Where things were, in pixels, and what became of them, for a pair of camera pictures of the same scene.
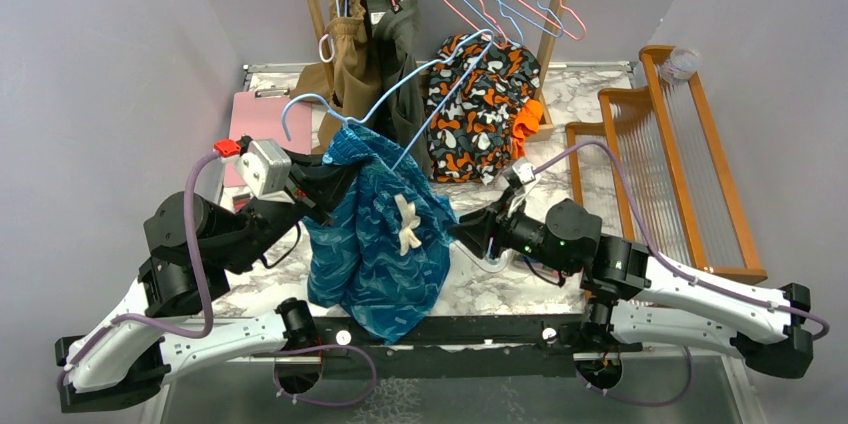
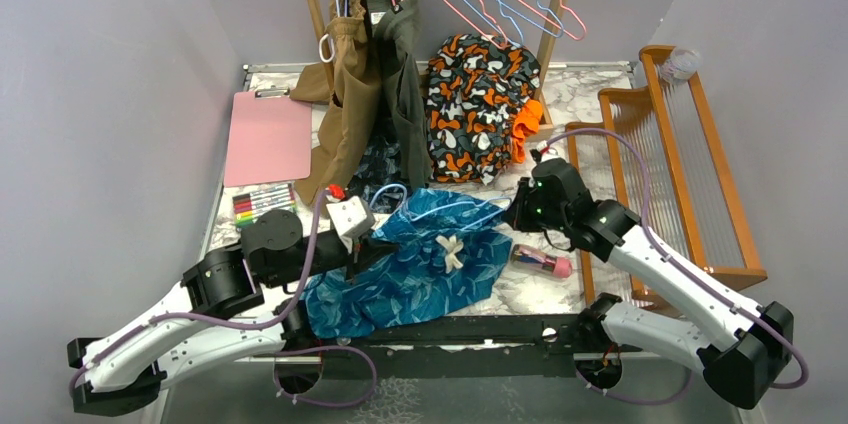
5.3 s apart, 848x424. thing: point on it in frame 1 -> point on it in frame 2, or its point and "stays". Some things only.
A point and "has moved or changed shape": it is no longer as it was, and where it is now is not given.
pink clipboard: (258, 115) stays
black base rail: (458, 346) stays
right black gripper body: (506, 229) -> (533, 214)
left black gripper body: (324, 198) -> (356, 256)
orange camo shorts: (481, 100) stays
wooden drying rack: (655, 171) stays
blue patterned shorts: (382, 248) has moved or changed shape
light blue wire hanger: (489, 35) -> (446, 211)
